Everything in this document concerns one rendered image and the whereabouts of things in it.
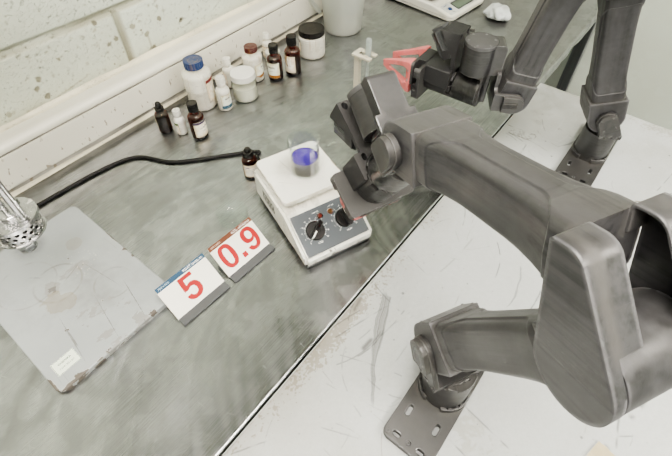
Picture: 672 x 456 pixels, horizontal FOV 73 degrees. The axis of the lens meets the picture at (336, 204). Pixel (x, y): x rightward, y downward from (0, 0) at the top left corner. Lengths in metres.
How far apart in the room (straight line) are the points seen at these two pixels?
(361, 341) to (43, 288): 0.51
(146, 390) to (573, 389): 0.55
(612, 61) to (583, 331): 0.67
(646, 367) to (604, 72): 0.66
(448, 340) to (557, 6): 0.55
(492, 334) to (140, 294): 0.54
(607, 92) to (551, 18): 0.18
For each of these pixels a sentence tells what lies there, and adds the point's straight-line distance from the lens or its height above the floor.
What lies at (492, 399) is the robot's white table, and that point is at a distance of 0.70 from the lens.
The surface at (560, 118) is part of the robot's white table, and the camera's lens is 1.16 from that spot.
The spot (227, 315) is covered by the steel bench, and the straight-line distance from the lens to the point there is 0.74.
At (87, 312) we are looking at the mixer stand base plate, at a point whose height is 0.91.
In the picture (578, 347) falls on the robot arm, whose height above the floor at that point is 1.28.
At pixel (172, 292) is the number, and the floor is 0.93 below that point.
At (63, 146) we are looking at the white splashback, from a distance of 1.05.
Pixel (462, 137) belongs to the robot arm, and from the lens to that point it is 0.42.
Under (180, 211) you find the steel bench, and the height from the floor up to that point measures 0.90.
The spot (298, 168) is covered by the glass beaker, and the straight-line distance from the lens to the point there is 0.76.
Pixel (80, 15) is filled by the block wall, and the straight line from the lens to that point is 1.03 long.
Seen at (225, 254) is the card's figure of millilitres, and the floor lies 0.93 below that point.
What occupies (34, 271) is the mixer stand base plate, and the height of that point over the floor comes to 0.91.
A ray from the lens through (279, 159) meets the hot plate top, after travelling 0.81.
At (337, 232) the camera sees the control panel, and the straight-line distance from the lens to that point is 0.76.
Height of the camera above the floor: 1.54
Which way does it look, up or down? 48 degrees down
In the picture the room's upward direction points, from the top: straight up
